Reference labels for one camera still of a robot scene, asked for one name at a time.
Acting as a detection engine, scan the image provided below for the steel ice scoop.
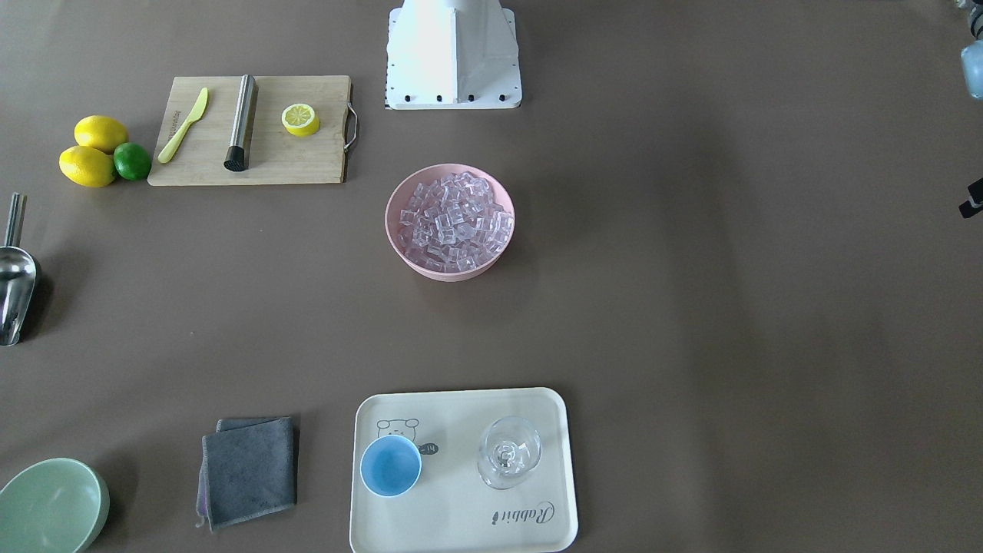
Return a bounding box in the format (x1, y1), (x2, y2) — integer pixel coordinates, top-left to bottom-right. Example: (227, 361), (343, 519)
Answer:
(1, 193), (38, 347)

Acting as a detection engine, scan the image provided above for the pink bowl of ice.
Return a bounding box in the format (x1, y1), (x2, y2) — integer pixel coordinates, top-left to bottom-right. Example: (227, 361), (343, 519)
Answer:
(384, 164), (517, 281)

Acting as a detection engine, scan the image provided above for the blue cup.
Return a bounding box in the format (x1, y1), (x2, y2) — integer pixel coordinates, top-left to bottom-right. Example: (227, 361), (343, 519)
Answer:
(359, 435), (422, 499)

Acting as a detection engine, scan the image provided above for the clear wine glass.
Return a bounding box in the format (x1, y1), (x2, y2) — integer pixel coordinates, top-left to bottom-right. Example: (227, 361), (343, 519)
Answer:
(477, 416), (543, 490)

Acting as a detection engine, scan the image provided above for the cream serving tray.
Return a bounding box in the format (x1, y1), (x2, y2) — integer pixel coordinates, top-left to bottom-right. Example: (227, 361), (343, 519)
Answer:
(349, 386), (579, 552)

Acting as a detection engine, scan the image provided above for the bamboo cutting board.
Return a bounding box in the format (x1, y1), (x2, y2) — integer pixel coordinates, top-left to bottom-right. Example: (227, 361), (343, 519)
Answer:
(147, 75), (353, 187)

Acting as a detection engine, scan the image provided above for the half lemon slice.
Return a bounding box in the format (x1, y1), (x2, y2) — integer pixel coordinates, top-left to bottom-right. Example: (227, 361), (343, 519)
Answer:
(280, 104), (320, 137)

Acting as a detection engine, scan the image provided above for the steel muddler black tip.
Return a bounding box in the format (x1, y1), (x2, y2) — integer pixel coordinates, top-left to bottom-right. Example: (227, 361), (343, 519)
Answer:
(223, 75), (257, 172)

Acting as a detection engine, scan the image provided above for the grey folded cloth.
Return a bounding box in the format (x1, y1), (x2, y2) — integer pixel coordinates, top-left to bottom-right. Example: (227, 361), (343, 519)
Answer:
(196, 416), (297, 532)

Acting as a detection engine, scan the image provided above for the yellow plastic knife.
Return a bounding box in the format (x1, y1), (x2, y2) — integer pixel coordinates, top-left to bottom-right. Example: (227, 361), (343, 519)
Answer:
(157, 88), (210, 164)

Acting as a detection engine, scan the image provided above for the green lime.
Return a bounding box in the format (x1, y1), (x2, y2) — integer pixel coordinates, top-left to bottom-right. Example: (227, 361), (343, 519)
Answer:
(112, 141), (152, 181)

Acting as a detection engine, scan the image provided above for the yellow lemon upper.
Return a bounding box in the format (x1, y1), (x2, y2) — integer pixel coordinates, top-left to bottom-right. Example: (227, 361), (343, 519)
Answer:
(73, 114), (129, 154)

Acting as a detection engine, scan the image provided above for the yellow lemon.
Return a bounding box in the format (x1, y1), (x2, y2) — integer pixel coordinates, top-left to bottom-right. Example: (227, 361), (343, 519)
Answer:
(73, 114), (129, 154)
(58, 146), (117, 188)

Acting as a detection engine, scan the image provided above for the yellow lemon lower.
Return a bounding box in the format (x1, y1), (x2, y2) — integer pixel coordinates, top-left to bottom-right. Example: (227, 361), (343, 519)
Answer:
(58, 146), (117, 188)

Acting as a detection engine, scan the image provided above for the mint green bowl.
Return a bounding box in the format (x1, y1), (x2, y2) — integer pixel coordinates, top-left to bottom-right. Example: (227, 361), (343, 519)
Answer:
(1, 458), (111, 552)

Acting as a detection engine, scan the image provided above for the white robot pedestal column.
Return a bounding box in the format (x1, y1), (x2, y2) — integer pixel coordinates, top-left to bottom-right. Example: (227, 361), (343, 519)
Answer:
(384, 1), (523, 110)

